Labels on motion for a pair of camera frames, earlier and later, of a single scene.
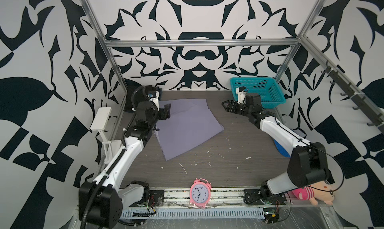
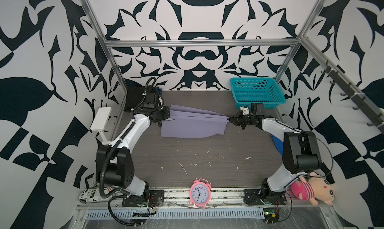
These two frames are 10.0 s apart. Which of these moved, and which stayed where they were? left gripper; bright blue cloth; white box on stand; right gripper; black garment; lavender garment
Moved: right gripper; lavender garment
Stayed: bright blue cloth; left gripper; white box on stand; black garment
